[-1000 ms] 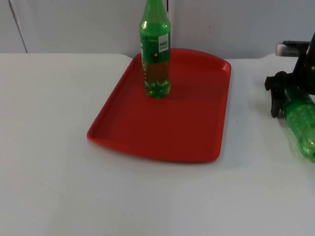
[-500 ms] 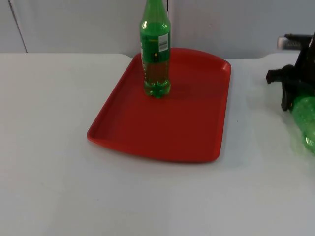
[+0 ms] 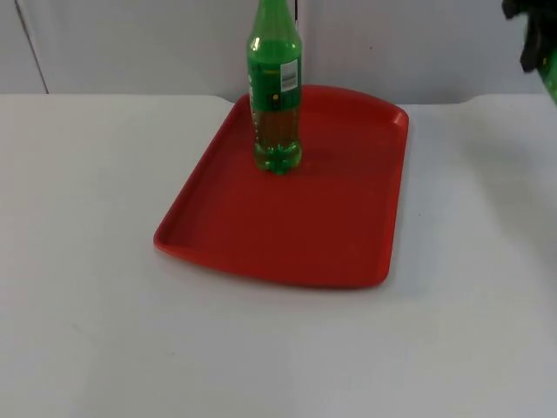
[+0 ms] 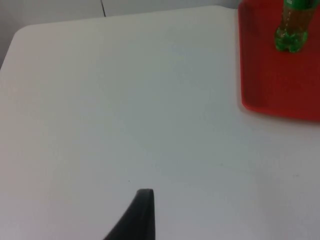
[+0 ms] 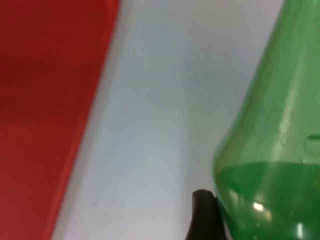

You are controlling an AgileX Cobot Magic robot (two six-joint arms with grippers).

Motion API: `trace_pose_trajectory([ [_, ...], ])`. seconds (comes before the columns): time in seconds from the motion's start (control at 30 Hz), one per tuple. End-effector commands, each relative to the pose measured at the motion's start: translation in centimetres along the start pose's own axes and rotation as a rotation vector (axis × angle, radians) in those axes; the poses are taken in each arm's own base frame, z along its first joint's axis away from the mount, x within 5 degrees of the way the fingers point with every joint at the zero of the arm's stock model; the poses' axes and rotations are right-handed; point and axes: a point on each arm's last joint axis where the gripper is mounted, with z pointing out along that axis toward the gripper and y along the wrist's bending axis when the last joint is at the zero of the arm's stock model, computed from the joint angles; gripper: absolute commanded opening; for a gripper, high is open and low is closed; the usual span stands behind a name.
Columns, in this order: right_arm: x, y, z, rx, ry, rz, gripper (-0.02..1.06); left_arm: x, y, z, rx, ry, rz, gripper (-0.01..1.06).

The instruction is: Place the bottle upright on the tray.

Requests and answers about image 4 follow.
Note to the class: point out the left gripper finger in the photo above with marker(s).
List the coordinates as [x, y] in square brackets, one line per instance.
[140, 220]

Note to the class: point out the red plastic tray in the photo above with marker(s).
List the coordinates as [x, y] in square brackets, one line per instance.
[277, 82]

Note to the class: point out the green plastic bottle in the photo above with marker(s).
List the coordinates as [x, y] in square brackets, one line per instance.
[292, 32]

